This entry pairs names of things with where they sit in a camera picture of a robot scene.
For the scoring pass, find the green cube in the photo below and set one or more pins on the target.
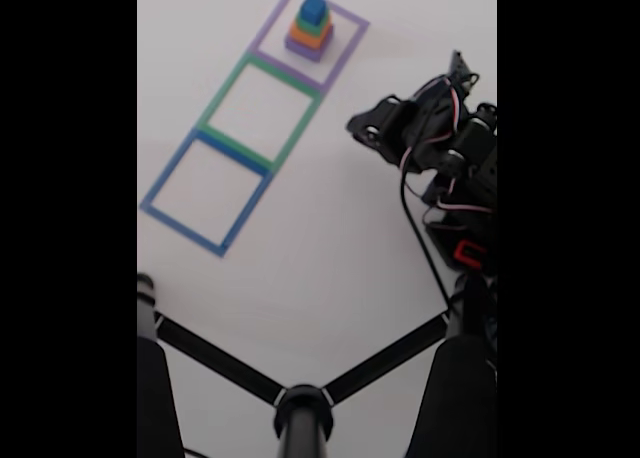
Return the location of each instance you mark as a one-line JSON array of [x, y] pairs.
[[323, 26]]

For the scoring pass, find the small blue cube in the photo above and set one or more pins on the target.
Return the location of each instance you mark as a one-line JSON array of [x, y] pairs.
[[312, 8]]

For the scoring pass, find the purple block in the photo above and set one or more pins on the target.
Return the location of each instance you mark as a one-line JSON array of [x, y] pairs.
[[302, 52]]

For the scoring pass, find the orange block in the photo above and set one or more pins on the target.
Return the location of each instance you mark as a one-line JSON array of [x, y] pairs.
[[300, 35]]

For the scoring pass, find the red table clamp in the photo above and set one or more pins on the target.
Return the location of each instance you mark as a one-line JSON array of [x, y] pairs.
[[459, 252]]

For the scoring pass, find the purple square frame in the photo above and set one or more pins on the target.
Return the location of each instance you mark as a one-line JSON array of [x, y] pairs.
[[345, 55]]

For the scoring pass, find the green square frame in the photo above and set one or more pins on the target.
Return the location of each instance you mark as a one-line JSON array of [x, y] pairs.
[[226, 93]]

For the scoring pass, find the blue square frame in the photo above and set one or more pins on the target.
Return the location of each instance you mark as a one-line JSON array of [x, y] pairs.
[[173, 170]]

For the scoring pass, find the black camera tripod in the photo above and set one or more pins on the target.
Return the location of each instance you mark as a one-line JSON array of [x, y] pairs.
[[302, 418]]

